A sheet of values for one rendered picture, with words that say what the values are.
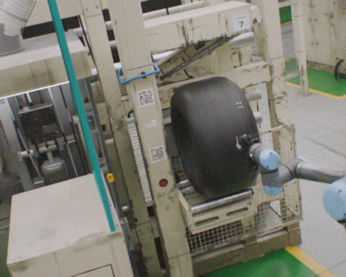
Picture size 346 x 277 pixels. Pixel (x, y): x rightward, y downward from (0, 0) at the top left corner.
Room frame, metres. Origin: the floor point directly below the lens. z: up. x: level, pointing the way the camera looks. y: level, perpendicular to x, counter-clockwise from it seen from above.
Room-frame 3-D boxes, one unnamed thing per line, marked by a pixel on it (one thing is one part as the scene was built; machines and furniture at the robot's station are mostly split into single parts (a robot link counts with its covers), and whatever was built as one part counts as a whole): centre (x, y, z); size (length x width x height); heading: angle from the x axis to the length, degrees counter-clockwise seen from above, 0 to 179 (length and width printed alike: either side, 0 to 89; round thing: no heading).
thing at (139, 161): (2.24, 0.18, 1.19); 0.05 x 0.04 x 0.48; 11
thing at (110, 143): (3.08, 0.41, 0.61); 0.33 x 0.06 x 0.86; 11
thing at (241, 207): (2.22, -0.17, 0.83); 0.36 x 0.09 x 0.06; 101
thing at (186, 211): (2.32, 0.03, 0.90); 0.40 x 0.03 x 0.10; 11
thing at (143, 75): (2.28, 0.10, 1.62); 0.19 x 0.19 x 0.06; 11
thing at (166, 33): (2.67, -0.21, 1.71); 0.61 x 0.25 x 0.15; 101
